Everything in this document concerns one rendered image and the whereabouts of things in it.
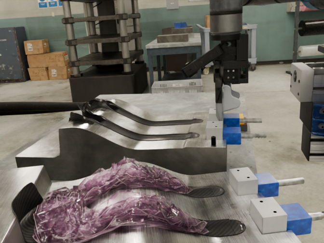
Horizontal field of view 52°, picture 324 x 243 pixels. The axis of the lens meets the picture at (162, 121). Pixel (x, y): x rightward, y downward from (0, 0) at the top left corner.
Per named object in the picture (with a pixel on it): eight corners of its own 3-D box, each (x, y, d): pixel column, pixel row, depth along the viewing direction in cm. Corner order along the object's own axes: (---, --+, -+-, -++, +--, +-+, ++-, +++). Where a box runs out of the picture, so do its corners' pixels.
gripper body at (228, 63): (248, 86, 78) (249, 33, 75) (211, 87, 80) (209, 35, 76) (246, 80, 86) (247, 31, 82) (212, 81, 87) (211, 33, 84)
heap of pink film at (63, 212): (189, 182, 63) (187, 143, 60) (214, 243, 46) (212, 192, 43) (48, 198, 61) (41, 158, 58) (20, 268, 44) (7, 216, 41)
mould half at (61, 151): (227, 141, 96) (226, 96, 92) (226, 185, 72) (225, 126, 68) (67, 140, 106) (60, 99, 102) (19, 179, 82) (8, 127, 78)
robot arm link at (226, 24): (209, 16, 75) (210, 15, 83) (209, 36, 77) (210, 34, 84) (243, 13, 74) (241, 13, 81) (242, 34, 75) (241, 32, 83)
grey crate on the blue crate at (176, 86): (202, 90, 424) (202, 78, 419) (203, 98, 385) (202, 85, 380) (155, 92, 431) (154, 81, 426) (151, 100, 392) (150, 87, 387)
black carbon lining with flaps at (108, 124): (203, 125, 90) (202, 91, 87) (198, 148, 75) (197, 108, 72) (83, 126, 97) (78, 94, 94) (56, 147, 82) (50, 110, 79)
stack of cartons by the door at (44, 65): (73, 76, 731) (67, 37, 705) (68, 79, 700) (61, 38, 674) (36, 78, 741) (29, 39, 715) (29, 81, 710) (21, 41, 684)
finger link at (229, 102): (240, 123, 79) (240, 84, 79) (215, 123, 80) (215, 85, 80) (240, 122, 82) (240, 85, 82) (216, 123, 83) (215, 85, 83)
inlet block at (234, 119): (260, 127, 87) (261, 107, 86) (262, 133, 83) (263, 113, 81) (210, 127, 90) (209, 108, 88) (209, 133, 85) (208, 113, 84)
